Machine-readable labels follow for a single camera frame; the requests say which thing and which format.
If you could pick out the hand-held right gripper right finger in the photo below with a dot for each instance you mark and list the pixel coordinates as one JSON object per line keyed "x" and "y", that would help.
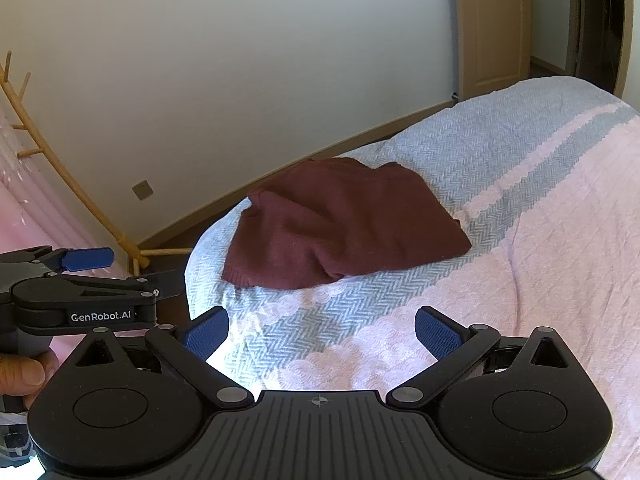
{"x": 440, "y": 332}

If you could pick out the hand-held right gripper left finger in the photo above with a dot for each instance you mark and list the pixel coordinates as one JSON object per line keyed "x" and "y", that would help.
{"x": 205, "y": 332}

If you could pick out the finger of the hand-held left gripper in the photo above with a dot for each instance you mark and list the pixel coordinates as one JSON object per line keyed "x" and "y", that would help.
{"x": 165, "y": 282}
{"x": 87, "y": 258}

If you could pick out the maroon knit sweater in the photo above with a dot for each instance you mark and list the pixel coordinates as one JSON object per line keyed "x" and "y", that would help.
{"x": 340, "y": 220}

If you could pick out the person's left hand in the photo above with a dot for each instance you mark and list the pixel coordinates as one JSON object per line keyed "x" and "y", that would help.
{"x": 20, "y": 375}

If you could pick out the wooden ladder rack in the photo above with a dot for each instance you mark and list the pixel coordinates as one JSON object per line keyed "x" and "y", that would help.
{"x": 75, "y": 185}

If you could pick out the light wooden door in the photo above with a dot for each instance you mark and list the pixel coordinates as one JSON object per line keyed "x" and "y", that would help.
{"x": 492, "y": 25}

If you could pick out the tan wall socket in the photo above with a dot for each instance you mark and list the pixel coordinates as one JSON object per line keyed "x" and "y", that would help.
{"x": 142, "y": 190}

